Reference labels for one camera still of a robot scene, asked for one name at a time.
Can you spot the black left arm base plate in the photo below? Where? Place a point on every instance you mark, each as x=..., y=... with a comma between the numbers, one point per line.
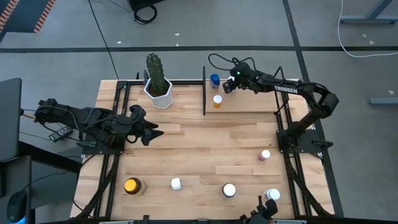
x=93, y=150

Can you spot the black desk beam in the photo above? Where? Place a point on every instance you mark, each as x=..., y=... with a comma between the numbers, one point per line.
x=46, y=155

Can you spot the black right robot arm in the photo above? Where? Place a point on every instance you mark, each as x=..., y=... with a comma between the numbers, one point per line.
x=323, y=105

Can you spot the dark grey side desk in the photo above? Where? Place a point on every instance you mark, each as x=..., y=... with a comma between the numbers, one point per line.
x=9, y=118

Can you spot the green label bottle white cap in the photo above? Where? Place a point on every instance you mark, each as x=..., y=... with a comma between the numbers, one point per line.
x=229, y=190

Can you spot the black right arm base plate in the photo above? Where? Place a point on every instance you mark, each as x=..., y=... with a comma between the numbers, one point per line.
x=311, y=144

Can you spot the black box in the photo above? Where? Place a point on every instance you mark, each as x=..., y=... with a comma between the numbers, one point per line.
x=140, y=3

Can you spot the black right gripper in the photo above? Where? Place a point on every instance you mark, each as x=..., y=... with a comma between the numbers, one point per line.
x=244, y=76

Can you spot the black table frame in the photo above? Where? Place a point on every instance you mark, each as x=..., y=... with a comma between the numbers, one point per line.
x=186, y=82

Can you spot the hazard striped ramp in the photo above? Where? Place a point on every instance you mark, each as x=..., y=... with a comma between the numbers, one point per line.
x=25, y=15

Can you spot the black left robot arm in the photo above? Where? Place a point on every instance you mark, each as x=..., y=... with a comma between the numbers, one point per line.
x=93, y=119

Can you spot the black power adapter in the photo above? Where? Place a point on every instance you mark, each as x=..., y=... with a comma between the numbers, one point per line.
x=60, y=133

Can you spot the cactus in white pot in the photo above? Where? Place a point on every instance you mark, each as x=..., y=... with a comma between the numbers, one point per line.
x=161, y=101

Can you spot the blue medicine bottle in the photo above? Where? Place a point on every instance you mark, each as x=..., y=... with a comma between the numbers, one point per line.
x=214, y=81

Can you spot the black computer mouse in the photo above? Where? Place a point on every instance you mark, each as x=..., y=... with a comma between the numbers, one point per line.
x=17, y=205

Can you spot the wooden shelf board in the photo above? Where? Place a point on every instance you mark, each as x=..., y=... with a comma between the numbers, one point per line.
x=248, y=102

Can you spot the orange bottle white cap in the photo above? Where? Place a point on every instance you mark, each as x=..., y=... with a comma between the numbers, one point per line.
x=217, y=100

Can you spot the amber bottle yellow cap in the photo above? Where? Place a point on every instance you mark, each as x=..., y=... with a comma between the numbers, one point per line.
x=132, y=185

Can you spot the grey metal table leg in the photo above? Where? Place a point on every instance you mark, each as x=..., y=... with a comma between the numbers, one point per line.
x=367, y=19

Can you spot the pink bottle white cap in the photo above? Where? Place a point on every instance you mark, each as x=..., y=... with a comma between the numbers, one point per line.
x=265, y=154

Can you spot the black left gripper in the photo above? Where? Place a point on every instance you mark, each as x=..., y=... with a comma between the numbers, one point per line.
x=135, y=129

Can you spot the grey metal bar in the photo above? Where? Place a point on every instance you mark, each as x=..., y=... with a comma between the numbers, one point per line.
x=385, y=101

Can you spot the white bottle blue label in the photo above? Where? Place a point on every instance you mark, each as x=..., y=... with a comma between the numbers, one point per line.
x=176, y=183

